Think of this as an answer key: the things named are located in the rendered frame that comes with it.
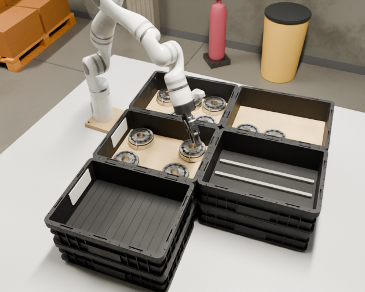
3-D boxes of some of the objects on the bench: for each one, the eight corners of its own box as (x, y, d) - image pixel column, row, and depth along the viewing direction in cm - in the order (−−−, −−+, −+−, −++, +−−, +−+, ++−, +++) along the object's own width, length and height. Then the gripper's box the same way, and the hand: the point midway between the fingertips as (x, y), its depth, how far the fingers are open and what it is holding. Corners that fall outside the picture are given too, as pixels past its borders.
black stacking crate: (59, 261, 134) (50, 241, 126) (101, 197, 155) (95, 176, 147) (166, 297, 124) (164, 279, 116) (196, 223, 144) (196, 203, 136)
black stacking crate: (196, 223, 144) (196, 203, 136) (218, 168, 164) (219, 148, 156) (306, 255, 134) (313, 234, 125) (315, 191, 154) (322, 170, 146)
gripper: (168, 101, 138) (182, 142, 143) (176, 107, 124) (191, 153, 128) (188, 94, 139) (201, 135, 143) (197, 99, 124) (212, 145, 129)
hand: (195, 140), depth 136 cm, fingers open, 5 cm apart
